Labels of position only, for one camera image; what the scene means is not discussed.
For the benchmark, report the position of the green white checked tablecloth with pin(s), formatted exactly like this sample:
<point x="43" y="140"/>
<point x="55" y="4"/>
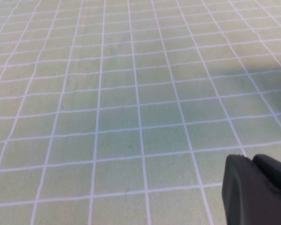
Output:
<point x="121" y="105"/>

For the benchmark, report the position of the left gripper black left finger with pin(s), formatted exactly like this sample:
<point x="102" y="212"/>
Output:
<point x="246" y="201"/>

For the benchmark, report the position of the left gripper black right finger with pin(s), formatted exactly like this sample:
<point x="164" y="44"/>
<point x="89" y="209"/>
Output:
<point x="275" y="173"/>

